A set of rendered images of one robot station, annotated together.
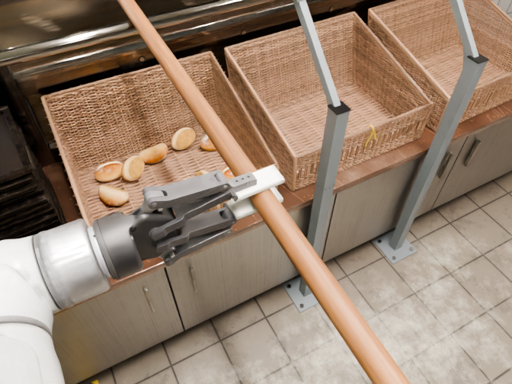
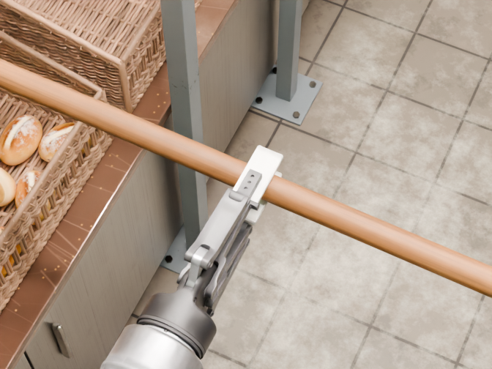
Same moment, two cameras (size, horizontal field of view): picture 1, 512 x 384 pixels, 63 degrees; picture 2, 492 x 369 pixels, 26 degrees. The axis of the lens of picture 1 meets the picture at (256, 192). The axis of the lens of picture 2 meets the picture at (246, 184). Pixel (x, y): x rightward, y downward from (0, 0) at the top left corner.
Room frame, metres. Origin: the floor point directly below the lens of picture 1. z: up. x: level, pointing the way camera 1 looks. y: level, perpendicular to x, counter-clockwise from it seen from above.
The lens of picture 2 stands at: (-0.09, 0.35, 2.17)
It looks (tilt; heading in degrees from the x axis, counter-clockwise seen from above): 60 degrees down; 324
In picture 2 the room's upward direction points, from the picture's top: straight up
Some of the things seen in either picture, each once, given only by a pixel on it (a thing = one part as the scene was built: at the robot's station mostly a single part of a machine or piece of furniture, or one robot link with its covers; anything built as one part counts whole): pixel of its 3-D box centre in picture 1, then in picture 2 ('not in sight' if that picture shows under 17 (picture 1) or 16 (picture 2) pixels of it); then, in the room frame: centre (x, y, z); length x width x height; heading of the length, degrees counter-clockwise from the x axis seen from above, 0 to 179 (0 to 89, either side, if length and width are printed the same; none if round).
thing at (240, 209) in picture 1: (255, 201); (256, 194); (0.36, 0.00, 1.16); 0.07 x 0.03 x 0.01; 117
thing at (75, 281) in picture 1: (77, 260); (154, 367); (0.26, 0.20, 1.18); 0.09 x 0.06 x 0.09; 27
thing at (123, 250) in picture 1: (139, 237); (188, 305); (0.29, 0.14, 1.18); 0.09 x 0.07 x 0.08; 117
